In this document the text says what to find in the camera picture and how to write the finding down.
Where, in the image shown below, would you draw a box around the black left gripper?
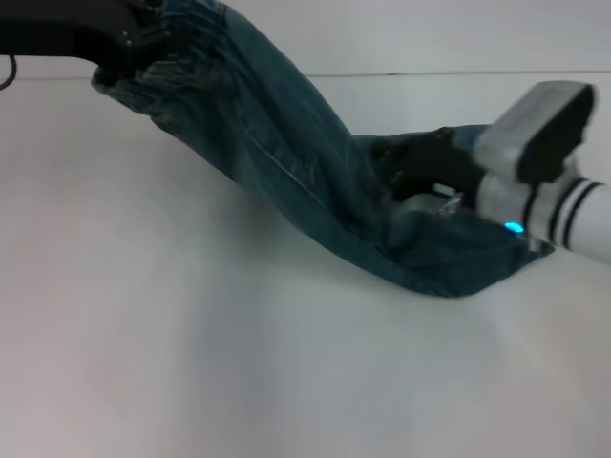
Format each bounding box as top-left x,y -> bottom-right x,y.
0,0 -> 193,73

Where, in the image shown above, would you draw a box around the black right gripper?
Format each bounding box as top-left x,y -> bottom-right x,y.
379,127 -> 484,202

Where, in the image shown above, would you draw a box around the blue denim shorts with embroidery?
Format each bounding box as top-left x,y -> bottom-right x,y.
90,0 -> 558,300

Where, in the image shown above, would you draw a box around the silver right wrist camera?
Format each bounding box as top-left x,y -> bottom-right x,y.
474,79 -> 600,186

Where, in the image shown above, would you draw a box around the thin black left gripper cable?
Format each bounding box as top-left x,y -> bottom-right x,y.
0,53 -> 19,92

